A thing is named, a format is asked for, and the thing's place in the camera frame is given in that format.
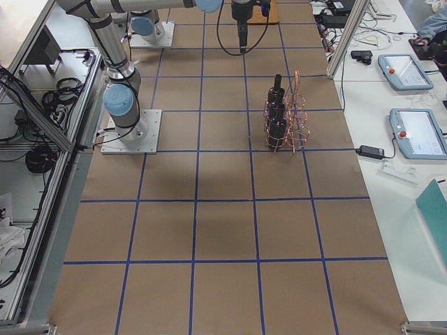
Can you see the dark wine bottle front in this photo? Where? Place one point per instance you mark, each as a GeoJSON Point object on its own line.
{"type": "Point", "coordinates": [276, 130]}

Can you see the dark wine bottle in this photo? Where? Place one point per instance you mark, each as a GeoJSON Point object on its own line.
{"type": "Point", "coordinates": [276, 93]}
{"type": "Point", "coordinates": [276, 130]}

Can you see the dark wine bottle back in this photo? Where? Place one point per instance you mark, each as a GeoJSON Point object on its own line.
{"type": "Point", "coordinates": [276, 93]}

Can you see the far teach pendant tablet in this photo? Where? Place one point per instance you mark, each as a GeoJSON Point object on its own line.
{"type": "Point", "coordinates": [404, 73]}

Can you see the teach pendant tablet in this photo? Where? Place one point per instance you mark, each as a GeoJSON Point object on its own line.
{"type": "Point", "coordinates": [418, 134]}
{"type": "Point", "coordinates": [404, 73]}

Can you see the black power adapter brick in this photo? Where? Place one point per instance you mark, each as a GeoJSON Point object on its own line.
{"type": "Point", "coordinates": [370, 152]}

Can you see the near teach pendant tablet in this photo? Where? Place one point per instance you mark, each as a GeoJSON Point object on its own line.
{"type": "Point", "coordinates": [418, 134]}

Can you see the teal folder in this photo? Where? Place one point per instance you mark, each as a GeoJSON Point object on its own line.
{"type": "Point", "coordinates": [432, 205]}

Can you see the aluminium frame post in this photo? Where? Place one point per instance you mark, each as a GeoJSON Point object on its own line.
{"type": "Point", "coordinates": [350, 28]}

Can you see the copper wire bottle basket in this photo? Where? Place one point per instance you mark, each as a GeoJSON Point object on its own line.
{"type": "Point", "coordinates": [293, 105]}

